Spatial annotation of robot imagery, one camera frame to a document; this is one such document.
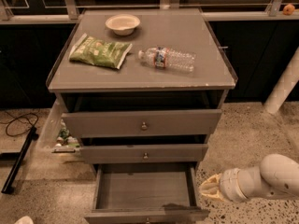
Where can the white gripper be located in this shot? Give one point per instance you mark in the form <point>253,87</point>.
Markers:
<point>229,184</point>

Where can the grey bottom drawer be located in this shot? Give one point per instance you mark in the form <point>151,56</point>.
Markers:
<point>146,193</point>

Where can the grey drawer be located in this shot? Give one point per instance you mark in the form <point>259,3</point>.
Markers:
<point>146,193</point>
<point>144,153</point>
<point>142,123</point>

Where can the grey top drawer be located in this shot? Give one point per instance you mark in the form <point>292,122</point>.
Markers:
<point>142,123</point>

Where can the grey middle drawer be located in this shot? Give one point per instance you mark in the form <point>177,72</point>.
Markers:
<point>144,153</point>

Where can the grey drawer cabinet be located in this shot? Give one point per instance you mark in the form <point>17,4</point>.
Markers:
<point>137,87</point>

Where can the white pillar leg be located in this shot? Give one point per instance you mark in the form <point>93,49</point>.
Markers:
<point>285,85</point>

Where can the clear plastic water bottle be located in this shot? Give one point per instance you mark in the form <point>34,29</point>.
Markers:
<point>169,59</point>

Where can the clear plastic bin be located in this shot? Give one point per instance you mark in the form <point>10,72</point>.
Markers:
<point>54,136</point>

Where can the white paper bowl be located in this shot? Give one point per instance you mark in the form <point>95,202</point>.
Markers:
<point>122,24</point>

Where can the green chip bag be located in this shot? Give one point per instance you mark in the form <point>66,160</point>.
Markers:
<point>97,52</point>

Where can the white object at bottom edge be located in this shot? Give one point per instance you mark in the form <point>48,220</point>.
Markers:
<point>24,220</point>

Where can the orange small object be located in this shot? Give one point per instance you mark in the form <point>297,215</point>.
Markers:
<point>288,9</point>

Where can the black metal bar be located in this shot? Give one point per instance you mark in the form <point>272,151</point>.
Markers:
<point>32,135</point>

